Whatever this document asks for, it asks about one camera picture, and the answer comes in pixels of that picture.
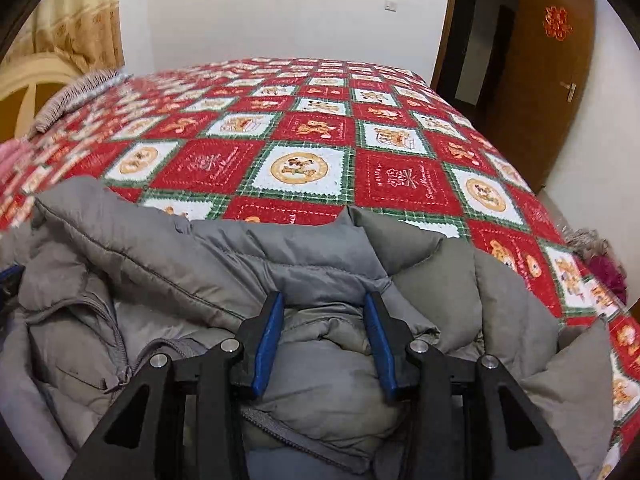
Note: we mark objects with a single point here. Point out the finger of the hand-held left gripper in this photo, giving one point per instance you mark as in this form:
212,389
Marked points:
10,277

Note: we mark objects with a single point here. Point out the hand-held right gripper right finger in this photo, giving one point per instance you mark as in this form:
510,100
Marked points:
380,350

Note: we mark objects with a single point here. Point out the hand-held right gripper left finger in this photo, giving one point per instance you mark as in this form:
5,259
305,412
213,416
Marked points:
267,345

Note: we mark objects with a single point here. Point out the grey puffer jacket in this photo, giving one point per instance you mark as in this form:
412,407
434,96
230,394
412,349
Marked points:
300,260

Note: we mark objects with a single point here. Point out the pink cloth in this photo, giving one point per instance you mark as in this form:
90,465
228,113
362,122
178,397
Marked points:
12,160

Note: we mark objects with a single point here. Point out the cream bed headboard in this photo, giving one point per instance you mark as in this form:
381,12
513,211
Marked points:
25,90

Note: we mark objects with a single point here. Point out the grey striped pillow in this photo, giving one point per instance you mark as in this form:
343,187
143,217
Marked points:
75,95

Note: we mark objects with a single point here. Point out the red checkered printed blanket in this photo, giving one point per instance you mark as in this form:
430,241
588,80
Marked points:
300,125

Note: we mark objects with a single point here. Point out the beige fluffy cloth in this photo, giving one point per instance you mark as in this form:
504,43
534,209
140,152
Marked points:
587,242

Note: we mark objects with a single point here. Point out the magenta fluffy cloth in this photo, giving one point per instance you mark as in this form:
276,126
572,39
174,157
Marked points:
610,277

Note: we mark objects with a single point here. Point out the beige patterned curtain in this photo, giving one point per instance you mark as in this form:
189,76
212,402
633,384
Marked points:
75,15

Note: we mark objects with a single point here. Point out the brown wooden door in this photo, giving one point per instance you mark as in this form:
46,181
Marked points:
540,110

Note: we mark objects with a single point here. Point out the red paper door decoration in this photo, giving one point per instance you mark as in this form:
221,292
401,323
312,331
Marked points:
556,22

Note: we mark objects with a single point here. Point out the brown wooden door frame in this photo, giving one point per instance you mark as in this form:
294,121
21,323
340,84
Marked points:
445,35

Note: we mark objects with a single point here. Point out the white wall switch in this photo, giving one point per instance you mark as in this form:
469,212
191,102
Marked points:
390,4

